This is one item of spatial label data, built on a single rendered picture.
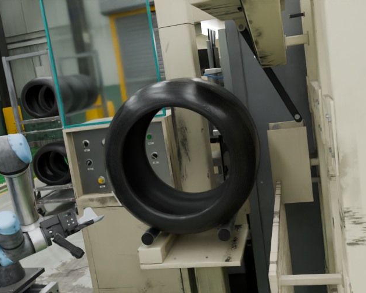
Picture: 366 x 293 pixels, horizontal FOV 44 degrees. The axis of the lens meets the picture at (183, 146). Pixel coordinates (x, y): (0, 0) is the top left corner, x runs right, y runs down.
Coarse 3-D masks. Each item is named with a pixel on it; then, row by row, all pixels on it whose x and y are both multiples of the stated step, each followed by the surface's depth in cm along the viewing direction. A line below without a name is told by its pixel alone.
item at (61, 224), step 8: (56, 216) 152; (64, 216) 152; (72, 216) 153; (40, 224) 152; (48, 224) 150; (56, 224) 151; (64, 224) 150; (72, 224) 152; (48, 232) 150; (56, 232) 150; (64, 232) 151; (48, 240) 148
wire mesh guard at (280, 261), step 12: (276, 192) 160; (276, 204) 148; (276, 216) 136; (276, 228) 127; (276, 240) 118; (288, 240) 189; (276, 252) 111; (288, 252) 190; (276, 264) 105; (288, 264) 178; (276, 276) 100; (276, 288) 100; (288, 288) 159
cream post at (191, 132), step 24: (168, 0) 179; (168, 24) 181; (192, 24) 188; (168, 48) 183; (192, 48) 182; (168, 72) 185; (192, 72) 183; (192, 120) 187; (192, 144) 189; (192, 168) 191; (216, 288) 199
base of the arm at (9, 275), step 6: (0, 264) 183; (12, 264) 186; (18, 264) 189; (0, 270) 183; (6, 270) 184; (12, 270) 185; (18, 270) 187; (24, 270) 192; (0, 276) 183; (6, 276) 184; (12, 276) 184; (18, 276) 186; (24, 276) 190; (0, 282) 182; (6, 282) 183; (12, 282) 184
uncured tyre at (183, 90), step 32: (160, 96) 150; (192, 96) 148; (224, 96) 151; (128, 128) 154; (224, 128) 147; (256, 128) 166; (128, 160) 182; (256, 160) 152; (128, 192) 159; (160, 192) 185; (192, 192) 185; (224, 192) 151; (160, 224) 159; (192, 224) 156
